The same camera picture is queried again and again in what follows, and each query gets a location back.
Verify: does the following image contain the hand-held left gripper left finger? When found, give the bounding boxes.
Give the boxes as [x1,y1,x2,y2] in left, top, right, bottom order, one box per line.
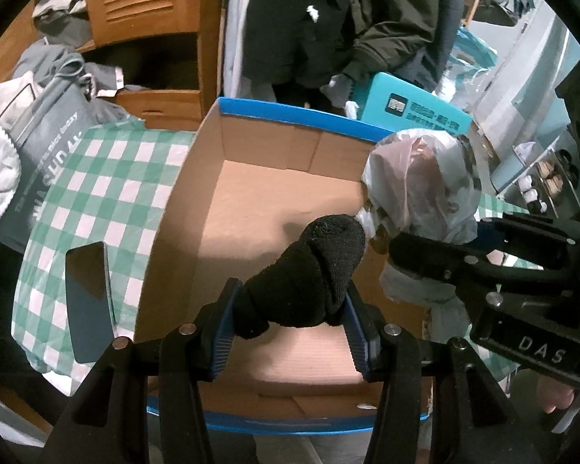
[43,278,245,464]

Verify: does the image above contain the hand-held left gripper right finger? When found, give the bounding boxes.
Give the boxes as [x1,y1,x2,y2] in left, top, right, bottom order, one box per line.
[341,292,537,464]

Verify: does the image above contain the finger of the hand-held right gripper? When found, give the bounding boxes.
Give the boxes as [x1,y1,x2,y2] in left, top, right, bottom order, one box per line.
[388,231,577,300]
[476,215,580,271]

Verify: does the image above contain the translucent white plastic bag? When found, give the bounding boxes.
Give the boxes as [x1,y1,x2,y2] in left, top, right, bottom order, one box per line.
[362,128,481,345]

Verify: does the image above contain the black sock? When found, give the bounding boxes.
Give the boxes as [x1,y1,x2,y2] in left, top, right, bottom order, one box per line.
[237,215,367,341]

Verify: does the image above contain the blue-sided cardboard box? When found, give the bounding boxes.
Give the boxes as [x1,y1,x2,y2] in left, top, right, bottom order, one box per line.
[134,97,433,433]

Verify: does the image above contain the person's right hand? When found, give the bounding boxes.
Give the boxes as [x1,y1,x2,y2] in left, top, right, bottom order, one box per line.
[536,379,580,416]

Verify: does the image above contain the clear shoe rack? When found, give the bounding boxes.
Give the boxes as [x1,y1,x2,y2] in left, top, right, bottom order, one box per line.
[490,140,580,219]

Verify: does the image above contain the black smartphone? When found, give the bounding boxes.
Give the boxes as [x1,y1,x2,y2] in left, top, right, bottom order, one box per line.
[65,241,118,364]

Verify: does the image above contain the teal printed box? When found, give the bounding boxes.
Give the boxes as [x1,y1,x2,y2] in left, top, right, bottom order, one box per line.
[358,72,472,135]

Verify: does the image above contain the clear teal plastic bags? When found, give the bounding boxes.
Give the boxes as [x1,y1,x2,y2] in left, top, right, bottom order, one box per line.
[442,28,506,103]

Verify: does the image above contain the green checkered plastic cloth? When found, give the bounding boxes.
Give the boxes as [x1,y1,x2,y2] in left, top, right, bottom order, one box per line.
[10,118,530,394]

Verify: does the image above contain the grey printed bag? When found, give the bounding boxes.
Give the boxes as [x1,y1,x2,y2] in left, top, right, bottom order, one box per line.
[0,75,97,253]

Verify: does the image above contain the white hanging cloth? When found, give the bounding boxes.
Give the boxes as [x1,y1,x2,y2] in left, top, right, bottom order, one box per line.
[222,0,254,102]

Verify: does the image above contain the grey clothes pile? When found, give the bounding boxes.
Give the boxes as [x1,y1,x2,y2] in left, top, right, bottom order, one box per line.
[12,43,126,123]

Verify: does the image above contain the white and grey garment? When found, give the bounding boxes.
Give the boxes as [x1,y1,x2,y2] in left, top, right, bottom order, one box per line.
[31,0,95,51]

